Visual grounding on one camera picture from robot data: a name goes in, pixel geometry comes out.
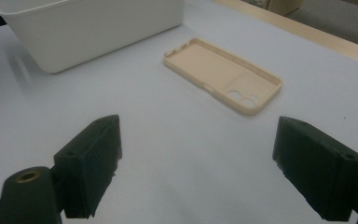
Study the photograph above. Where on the wooden table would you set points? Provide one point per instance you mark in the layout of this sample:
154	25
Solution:
323	39

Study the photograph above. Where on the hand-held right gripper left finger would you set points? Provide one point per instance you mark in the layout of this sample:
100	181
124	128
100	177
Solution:
85	171

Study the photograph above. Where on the beige phone case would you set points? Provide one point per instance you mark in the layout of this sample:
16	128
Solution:
211	68

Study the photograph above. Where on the white plastic storage box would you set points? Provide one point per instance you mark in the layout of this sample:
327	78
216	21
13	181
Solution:
99	31

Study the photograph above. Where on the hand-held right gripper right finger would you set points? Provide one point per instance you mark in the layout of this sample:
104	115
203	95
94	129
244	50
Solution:
317	171

